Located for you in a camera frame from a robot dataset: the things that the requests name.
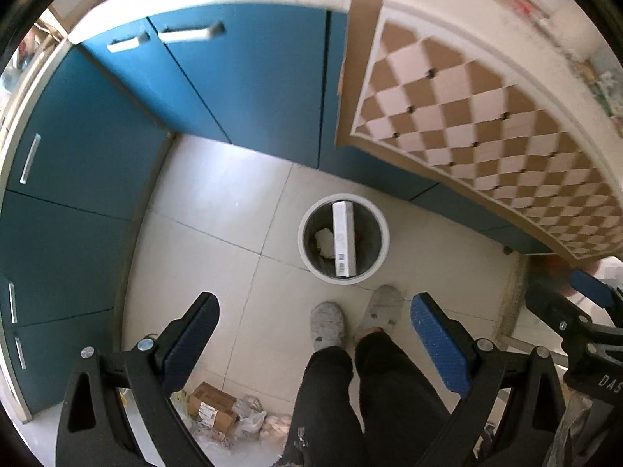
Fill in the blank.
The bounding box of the white round trash bin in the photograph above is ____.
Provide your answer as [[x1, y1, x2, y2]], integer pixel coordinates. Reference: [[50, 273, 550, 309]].
[[297, 193, 391, 286]]

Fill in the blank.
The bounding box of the blue kitchen cabinet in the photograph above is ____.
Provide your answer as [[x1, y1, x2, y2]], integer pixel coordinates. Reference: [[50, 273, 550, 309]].
[[1, 3, 544, 416]]

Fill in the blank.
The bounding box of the brown cardboard box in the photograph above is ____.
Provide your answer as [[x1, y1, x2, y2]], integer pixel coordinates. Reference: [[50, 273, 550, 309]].
[[187, 383, 239, 434]]

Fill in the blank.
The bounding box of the right black trouser leg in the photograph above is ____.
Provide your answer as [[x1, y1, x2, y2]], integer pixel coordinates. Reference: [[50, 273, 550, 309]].
[[355, 328, 450, 466]]

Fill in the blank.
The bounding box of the black trouser leg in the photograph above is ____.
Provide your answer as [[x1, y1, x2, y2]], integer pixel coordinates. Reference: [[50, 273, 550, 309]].
[[276, 347, 368, 466], [355, 328, 450, 466]]

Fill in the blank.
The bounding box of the crumpled plastic bag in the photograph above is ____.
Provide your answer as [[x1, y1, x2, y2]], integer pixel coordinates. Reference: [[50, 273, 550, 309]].
[[232, 394, 267, 440]]

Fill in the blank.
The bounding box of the right grey slipper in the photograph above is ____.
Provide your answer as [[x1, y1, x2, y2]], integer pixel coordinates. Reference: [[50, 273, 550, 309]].
[[355, 284, 405, 339]]

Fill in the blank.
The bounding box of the grey slipper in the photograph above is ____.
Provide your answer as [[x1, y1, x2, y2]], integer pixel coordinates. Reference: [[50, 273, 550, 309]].
[[355, 284, 405, 339], [310, 302, 347, 351]]

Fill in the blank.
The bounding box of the left black trouser leg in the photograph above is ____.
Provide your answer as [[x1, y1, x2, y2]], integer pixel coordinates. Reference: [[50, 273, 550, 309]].
[[276, 347, 368, 466]]

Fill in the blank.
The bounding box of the left grey slipper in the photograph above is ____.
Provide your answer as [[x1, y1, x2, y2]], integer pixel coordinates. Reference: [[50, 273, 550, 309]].
[[310, 302, 347, 351]]

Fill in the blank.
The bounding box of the long white box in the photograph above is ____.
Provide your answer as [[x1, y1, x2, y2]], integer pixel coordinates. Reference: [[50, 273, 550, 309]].
[[332, 200, 357, 278]]

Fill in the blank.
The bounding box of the checkered table mat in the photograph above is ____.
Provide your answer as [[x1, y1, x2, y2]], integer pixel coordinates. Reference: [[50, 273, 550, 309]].
[[336, 0, 622, 262]]

